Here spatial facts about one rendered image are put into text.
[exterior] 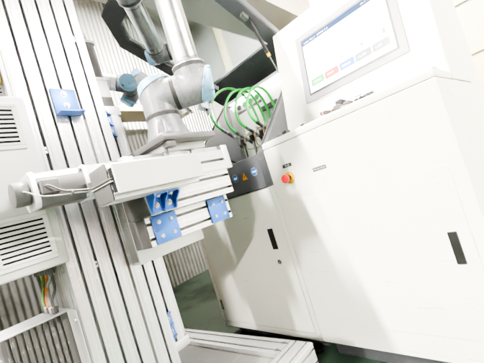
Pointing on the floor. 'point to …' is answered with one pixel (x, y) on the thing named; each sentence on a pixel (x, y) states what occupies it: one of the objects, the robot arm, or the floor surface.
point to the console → (389, 199)
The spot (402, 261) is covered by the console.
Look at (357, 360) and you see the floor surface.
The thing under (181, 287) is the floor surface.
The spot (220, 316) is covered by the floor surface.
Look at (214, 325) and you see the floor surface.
